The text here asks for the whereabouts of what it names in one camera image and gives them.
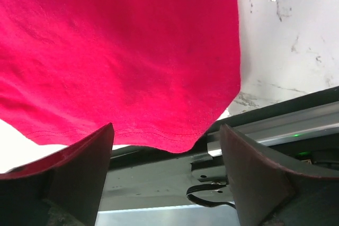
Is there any aluminium frame rail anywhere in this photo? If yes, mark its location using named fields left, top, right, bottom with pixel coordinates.
left=207, top=102, right=338, bottom=157

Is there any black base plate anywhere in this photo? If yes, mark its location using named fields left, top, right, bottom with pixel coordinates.
left=100, top=87, right=338, bottom=211

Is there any pink t shirt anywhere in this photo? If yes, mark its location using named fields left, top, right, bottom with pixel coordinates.
left=1, top=0, right=240, bottom=153

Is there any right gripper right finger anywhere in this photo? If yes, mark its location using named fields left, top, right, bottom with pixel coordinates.
left=219, top=125, right=338, bottom=225

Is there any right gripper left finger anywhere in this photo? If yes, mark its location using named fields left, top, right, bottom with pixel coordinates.
left=1, top=124, right=114, bottom=225

